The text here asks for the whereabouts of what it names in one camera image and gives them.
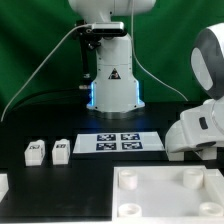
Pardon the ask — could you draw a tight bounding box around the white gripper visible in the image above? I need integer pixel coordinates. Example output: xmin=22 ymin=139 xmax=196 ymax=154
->
xmin=165 ymin=99 xmax=224 ymax=153

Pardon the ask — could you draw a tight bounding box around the white square tabletop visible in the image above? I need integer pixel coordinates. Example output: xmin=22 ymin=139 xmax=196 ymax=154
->
xmin=112 ymin=166 xmax=224 ymax=224

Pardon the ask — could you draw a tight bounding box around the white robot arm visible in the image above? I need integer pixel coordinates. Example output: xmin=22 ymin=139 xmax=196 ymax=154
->
xmin=68 ymin=0 xmax=224 ymax=153

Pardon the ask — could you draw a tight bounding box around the white sheet with markers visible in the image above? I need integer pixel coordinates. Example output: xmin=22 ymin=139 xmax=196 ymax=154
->
xmin=73 ymin=132 xmax=164 ymax=154

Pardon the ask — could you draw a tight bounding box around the white obstacle block left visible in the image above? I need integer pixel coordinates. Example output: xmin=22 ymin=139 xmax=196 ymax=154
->
xmin=0 ymin=174 xmax=9 ymax=202

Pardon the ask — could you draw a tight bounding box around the black camera on stand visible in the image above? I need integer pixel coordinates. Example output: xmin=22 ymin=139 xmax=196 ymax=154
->
xmin=72 ymin=20 xmax=127 ymax=90

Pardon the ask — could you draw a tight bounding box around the grey camera cable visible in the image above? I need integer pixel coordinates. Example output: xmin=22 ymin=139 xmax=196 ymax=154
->
xmin=0 ymin=23 xmax=94 ymax=123

